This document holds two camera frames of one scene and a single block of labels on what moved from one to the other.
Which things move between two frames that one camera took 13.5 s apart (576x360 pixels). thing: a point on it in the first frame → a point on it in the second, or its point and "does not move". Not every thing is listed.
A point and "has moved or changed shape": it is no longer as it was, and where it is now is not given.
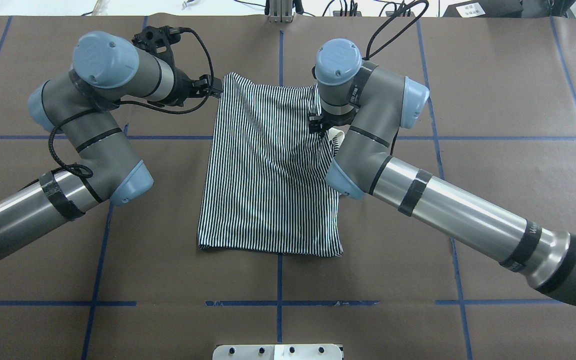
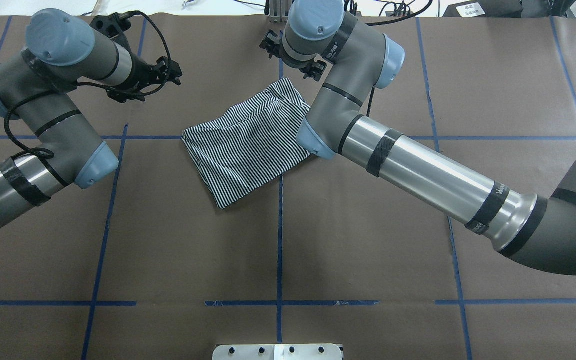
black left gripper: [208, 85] → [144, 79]
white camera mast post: [277, 352] does not move
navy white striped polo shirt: [265, 189] has moved or changed shape
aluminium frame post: [280, 11] does not move
